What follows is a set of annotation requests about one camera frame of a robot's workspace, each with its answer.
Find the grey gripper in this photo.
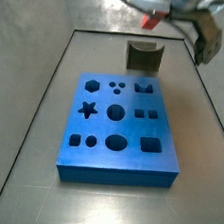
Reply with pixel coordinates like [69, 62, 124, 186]
[128, 0, 171, 13]

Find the red rectangular block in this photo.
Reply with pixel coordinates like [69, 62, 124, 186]
[142, 12, 168, 30]

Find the dark robot arm link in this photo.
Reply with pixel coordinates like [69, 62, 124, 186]
[170, 9, 223, 66]

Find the dark grey curved fixture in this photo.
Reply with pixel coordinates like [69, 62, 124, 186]
[126, 41, 164, 72]

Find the blue shape sorting board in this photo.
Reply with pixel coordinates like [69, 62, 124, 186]
[56, 73, 180, 188]

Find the black cable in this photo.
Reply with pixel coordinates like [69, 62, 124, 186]
[104, 0, 201, 48]

